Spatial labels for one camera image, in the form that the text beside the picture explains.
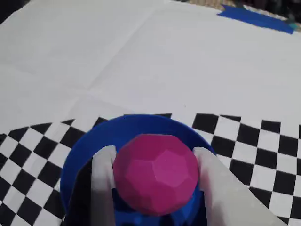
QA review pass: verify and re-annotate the blue tape strip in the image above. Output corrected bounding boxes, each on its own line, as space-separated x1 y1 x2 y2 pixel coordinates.
216 4 296 35

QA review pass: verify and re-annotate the blue round box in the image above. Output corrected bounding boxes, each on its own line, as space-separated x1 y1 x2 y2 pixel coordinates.
60 114 217 226

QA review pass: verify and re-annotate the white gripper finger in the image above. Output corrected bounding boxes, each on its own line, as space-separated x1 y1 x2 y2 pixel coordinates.
192 146 286 226
91 145 117 226

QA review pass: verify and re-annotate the pink faceted ball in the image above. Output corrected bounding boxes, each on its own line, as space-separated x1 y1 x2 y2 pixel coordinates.
112 133 200 217

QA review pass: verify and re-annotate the checkered paper mat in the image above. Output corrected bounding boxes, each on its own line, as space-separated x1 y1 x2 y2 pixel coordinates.
0 0 301 226

